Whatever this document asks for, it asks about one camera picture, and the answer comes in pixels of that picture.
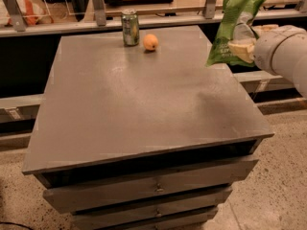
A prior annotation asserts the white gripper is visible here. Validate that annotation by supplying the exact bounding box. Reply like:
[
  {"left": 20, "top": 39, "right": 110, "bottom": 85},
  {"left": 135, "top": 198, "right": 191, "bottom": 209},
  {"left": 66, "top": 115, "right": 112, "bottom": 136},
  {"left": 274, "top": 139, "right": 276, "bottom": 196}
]
[{"left": 227, "top": 24, "right": 307, "bottom": 76}]

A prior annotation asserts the green rice chip bag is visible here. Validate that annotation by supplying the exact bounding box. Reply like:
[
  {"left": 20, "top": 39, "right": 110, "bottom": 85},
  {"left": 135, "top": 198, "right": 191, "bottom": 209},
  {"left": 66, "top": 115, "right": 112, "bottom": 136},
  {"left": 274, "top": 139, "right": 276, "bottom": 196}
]
[{"left": 206, "top": 0, "right": 266, "bottom": 67}]

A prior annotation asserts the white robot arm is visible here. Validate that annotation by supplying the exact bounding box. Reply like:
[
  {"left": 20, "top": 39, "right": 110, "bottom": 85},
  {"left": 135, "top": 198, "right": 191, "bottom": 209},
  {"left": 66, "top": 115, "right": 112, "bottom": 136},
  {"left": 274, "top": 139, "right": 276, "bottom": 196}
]
[{"left": 227, "top": 24, "right": 307, "bottom": 98}]

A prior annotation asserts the orange white bag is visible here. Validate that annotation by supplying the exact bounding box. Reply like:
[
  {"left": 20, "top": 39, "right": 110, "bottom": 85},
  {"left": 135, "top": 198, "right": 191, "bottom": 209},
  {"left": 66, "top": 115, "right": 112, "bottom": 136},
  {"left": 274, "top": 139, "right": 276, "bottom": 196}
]
[{"left": 0, "top": 0, "right": 54, "bottom": 27}]

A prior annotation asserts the orange fruit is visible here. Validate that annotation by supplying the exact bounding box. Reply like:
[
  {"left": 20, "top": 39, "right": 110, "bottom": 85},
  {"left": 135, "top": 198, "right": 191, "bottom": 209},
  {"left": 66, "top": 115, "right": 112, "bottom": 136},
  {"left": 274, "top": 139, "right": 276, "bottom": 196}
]
[{"left": 143, "top": 34, "right": 158, "bottom": 51}]

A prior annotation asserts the green soda can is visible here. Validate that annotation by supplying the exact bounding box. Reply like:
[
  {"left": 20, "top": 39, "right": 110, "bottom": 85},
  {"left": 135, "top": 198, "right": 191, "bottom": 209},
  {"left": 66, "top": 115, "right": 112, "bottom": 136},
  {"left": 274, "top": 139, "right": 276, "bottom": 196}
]
[{"left": 121, "top": 9, "right": 139, "bottom": 46}]

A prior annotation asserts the grey drawer cabinet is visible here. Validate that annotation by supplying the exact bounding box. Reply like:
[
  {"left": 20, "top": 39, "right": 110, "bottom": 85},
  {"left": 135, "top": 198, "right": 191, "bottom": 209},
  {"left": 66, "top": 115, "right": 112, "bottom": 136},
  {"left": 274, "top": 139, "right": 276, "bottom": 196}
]
[{"left": 21, "top": 25, "right": 275, "bottom": 230}]

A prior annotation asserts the bottom drawer front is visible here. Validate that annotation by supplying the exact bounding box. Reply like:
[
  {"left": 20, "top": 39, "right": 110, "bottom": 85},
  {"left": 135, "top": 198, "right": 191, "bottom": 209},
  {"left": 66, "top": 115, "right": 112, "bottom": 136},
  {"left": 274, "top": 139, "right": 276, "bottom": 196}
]
[{"left": 105, "top": 206, "right": 219, "bottom": 230}]

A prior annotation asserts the metal railing with posts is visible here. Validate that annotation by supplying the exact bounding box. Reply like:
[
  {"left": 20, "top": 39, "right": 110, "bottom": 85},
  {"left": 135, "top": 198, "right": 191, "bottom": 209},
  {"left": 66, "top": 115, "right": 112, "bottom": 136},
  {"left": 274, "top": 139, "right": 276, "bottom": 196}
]
[{"left": 0, "top": 0, "right": 307, "bottom": 38}]

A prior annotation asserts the middle drawer with knob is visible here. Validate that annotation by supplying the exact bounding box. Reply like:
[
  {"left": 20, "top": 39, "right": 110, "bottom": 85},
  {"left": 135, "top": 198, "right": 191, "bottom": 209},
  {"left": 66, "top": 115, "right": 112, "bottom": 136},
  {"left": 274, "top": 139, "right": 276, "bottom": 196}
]
[{"left": 73, "top": 186, "right": 232, "bottom": 230}]

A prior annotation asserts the drawer with knob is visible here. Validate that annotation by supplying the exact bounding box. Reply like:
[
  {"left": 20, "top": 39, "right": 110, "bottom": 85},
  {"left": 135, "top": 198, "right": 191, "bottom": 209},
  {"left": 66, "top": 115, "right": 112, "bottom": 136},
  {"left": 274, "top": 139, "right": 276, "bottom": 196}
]
[
  {"left": 73, "top": 186, "right": 232, "bottom": 230},
  {"left": 43, "top": 155, "right": 257, "bottom": 213}
]

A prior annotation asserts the top drawer with knob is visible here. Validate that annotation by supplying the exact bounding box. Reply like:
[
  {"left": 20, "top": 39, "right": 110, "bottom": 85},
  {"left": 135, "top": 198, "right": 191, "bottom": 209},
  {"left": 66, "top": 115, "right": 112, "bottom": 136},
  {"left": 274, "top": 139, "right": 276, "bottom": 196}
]
[{"left": 43, "top": 155, "right": 257, "bottom": 213}]

